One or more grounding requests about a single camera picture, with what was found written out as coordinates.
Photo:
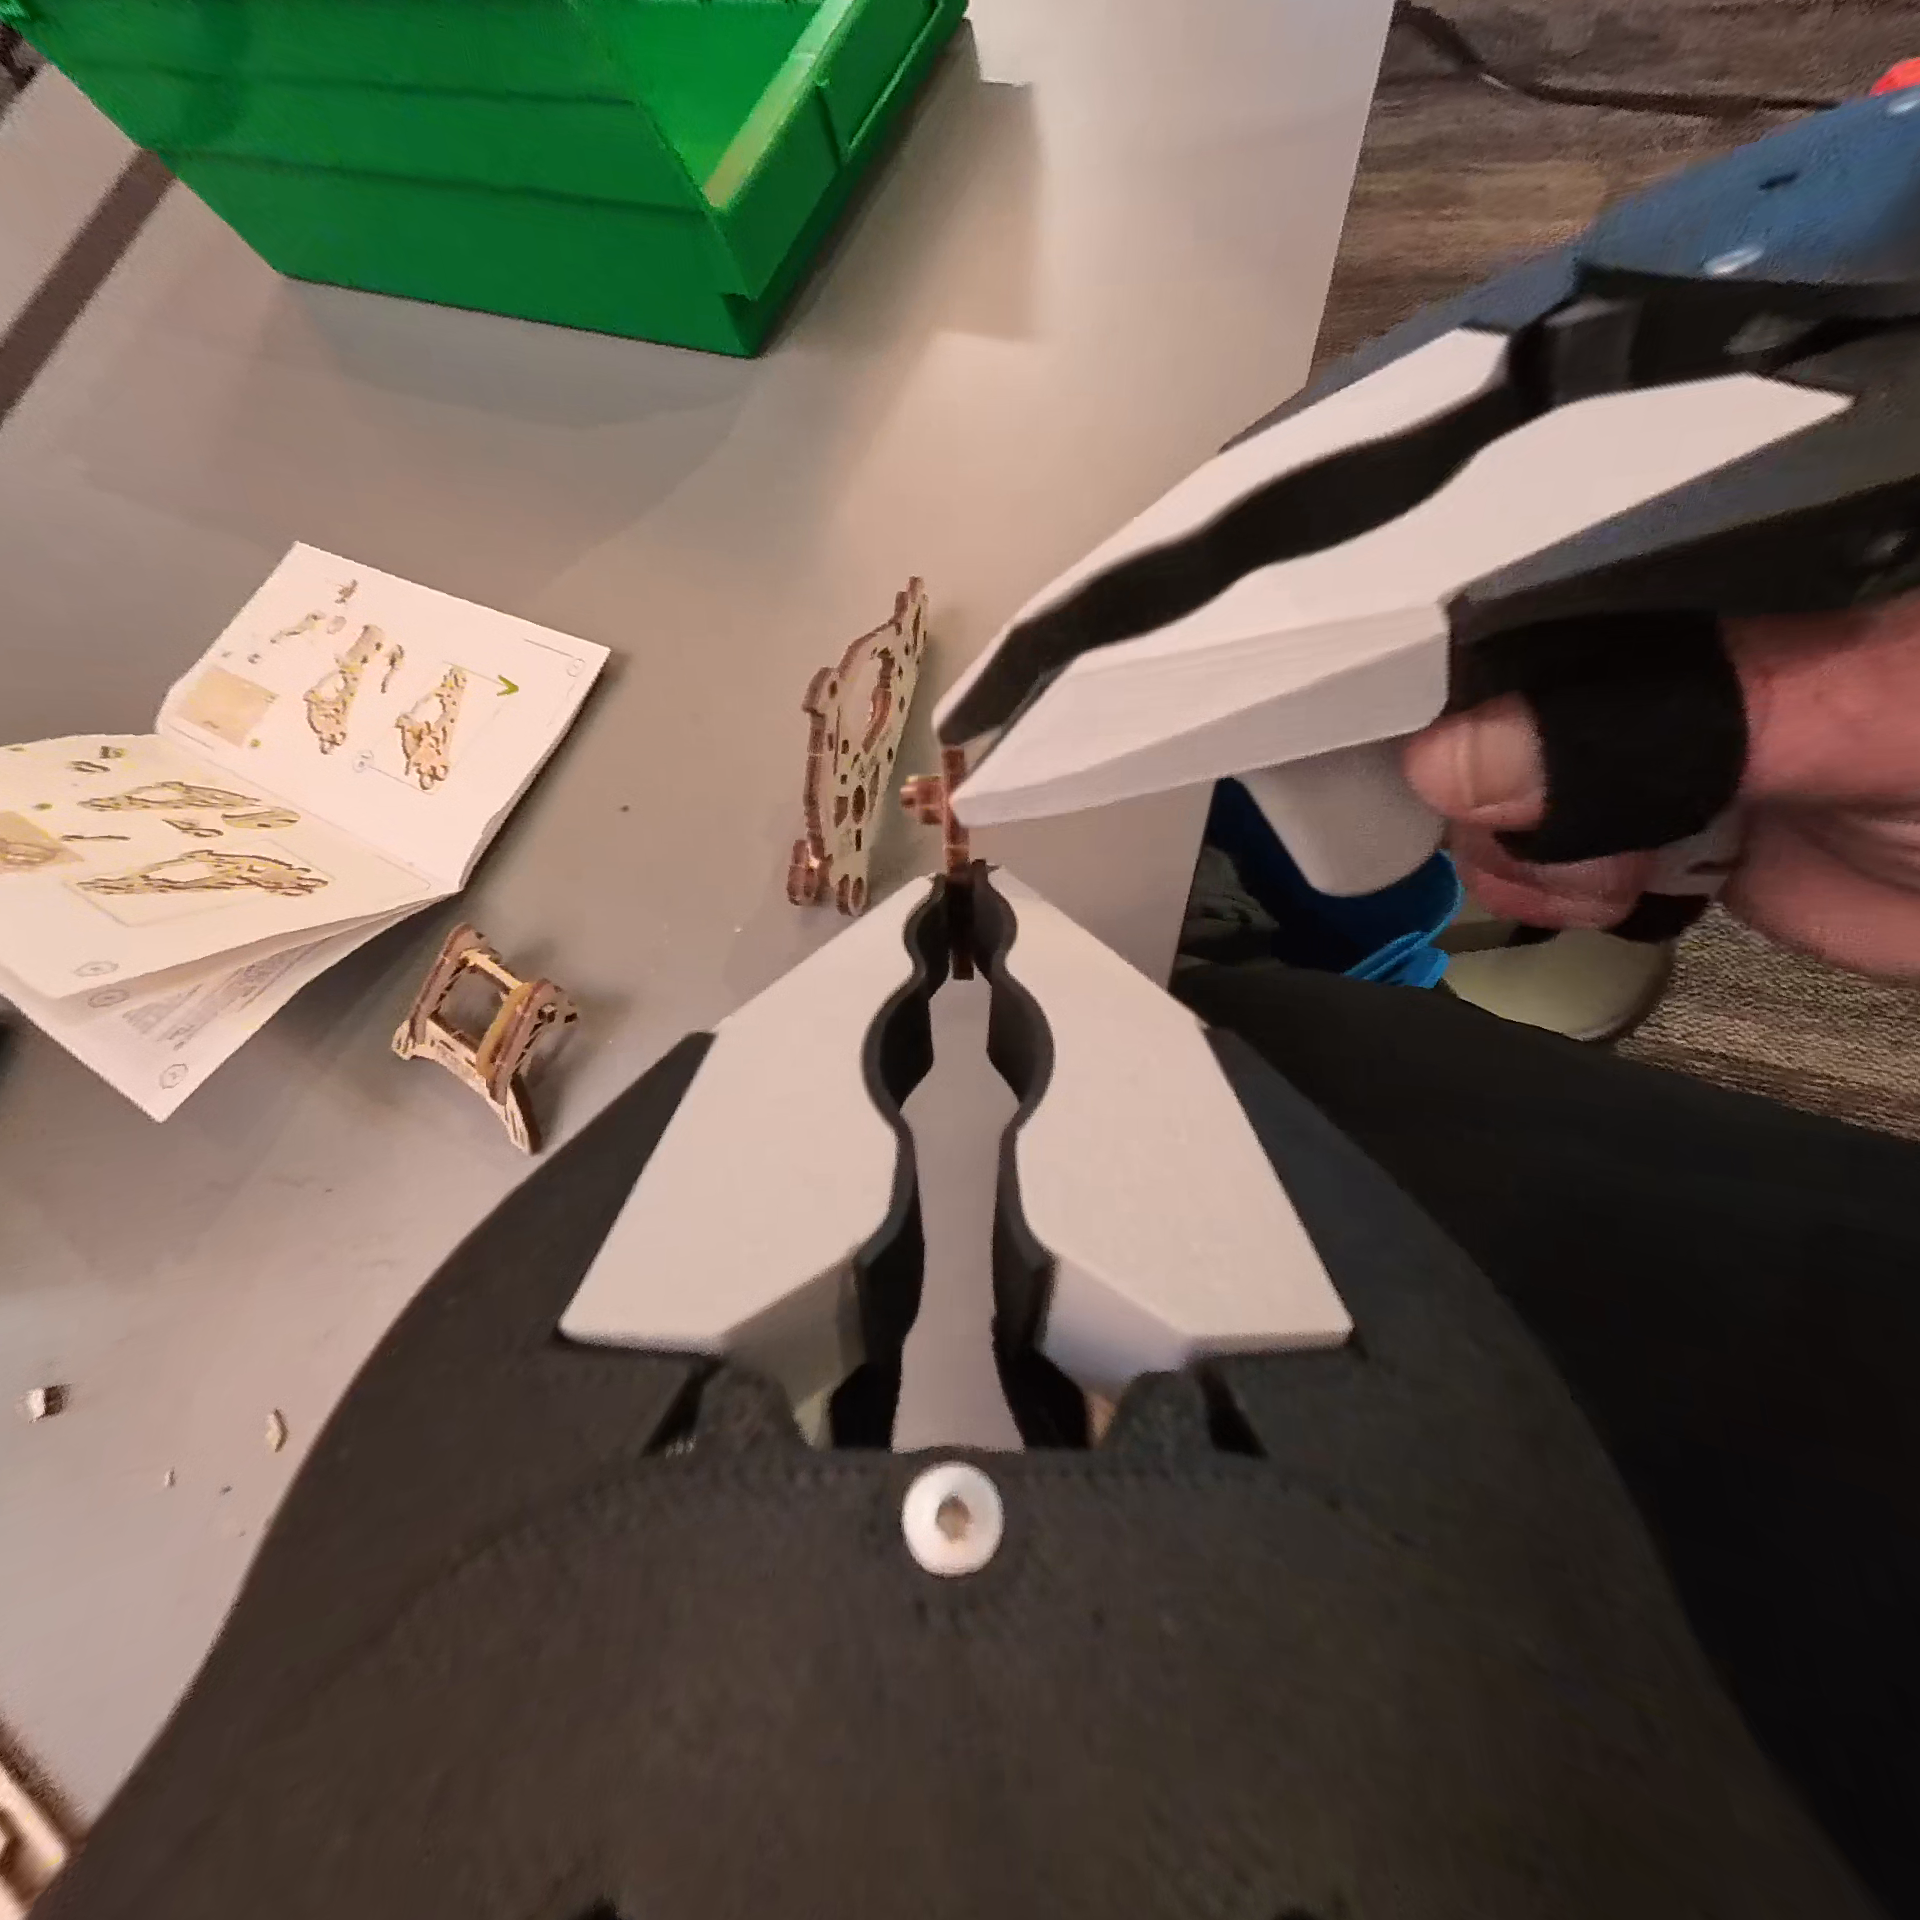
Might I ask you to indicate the pale shoe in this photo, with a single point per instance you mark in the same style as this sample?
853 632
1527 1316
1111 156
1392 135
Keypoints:
1559 983

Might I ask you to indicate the green plastic bin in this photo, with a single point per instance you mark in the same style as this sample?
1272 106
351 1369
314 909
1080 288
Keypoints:
569 149

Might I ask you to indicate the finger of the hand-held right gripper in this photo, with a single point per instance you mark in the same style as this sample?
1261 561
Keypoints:
1277 464
1500 525

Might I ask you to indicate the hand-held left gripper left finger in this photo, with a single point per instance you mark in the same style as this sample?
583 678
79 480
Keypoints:
750 1184

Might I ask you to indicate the small wooden model frame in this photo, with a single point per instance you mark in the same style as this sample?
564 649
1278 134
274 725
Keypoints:
488 1037

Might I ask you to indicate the small wooden model piece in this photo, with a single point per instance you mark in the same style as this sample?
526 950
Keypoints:
961 870

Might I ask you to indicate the person's right hand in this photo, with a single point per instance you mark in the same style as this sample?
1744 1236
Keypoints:
1838 810

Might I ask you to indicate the person's black trouser leg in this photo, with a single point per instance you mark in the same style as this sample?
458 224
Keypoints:
1590 1244

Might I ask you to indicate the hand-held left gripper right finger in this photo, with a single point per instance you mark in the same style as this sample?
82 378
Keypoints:
1184 1201

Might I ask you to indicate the flat wooden model panel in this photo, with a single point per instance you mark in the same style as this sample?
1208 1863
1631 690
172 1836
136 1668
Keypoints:
858 750

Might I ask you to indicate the instruction booklet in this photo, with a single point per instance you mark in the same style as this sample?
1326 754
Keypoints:
301 810

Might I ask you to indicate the blue plastic object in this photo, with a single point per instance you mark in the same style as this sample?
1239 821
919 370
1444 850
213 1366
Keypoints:
1350 916

